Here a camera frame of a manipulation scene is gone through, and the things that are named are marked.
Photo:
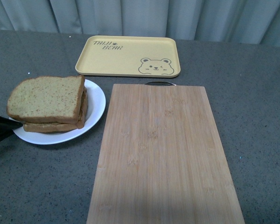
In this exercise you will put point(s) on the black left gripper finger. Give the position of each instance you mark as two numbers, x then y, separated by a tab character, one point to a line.
7	127

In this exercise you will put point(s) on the yellow bear tray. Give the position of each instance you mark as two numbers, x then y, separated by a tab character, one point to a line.
129	56

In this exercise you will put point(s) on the grey pleated curtain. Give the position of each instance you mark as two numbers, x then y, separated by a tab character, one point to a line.
242	21

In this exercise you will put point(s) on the bamboo cutting board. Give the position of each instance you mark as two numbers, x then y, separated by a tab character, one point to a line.
161	160

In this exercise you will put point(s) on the bread slice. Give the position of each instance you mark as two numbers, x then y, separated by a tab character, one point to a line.
61	127
47	99

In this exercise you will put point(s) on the white round plate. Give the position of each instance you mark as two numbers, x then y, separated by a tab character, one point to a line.
96	108

